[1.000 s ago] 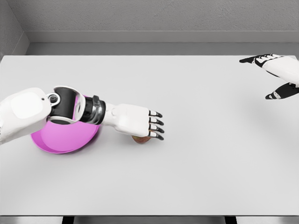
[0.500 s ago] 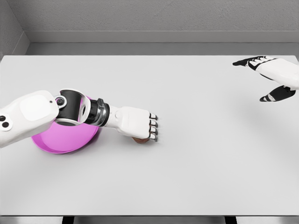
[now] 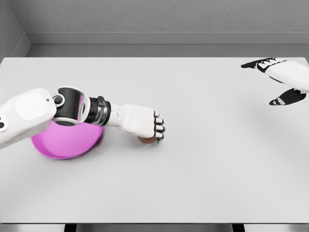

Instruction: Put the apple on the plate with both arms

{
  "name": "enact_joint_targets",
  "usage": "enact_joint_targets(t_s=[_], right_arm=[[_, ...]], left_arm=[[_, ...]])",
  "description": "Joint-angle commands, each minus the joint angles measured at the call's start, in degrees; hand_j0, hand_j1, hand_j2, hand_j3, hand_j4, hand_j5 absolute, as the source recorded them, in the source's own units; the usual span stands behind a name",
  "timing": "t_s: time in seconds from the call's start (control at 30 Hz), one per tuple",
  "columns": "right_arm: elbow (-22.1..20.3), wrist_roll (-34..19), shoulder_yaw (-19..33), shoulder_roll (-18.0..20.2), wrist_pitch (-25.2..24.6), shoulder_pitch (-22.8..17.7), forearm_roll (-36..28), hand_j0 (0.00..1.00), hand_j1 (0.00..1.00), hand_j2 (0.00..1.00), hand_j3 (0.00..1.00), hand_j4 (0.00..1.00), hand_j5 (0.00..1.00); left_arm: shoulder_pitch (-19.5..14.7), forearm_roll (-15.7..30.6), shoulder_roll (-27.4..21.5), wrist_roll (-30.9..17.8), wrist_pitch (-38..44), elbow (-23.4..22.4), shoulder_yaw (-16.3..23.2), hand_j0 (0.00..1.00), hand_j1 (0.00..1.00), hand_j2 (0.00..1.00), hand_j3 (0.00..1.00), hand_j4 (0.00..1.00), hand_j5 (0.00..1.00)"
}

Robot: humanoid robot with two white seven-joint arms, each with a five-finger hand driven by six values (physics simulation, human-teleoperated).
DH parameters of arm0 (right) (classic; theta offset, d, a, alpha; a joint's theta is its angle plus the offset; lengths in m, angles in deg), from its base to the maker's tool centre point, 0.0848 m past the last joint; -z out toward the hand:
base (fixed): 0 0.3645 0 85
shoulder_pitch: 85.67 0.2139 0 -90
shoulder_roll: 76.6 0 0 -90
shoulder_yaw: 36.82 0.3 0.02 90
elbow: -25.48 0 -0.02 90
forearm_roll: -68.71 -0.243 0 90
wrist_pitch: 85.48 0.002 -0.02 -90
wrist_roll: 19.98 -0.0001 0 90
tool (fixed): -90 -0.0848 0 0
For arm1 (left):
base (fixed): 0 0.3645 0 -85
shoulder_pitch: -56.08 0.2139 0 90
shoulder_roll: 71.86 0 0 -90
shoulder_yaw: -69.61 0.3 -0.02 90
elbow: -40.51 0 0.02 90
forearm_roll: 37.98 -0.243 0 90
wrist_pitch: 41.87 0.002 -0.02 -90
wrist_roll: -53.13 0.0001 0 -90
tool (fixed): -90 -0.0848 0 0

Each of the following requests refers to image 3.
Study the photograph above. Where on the red-brown apple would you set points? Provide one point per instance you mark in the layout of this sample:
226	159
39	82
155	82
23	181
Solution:
146	140

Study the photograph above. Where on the pink plate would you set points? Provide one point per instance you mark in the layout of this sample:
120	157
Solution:
66	140

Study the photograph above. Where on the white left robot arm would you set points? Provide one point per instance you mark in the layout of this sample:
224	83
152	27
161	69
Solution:
36	113

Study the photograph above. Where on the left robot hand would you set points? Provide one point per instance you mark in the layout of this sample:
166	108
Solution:
141	119

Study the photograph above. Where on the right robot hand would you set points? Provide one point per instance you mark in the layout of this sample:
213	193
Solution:
287	72

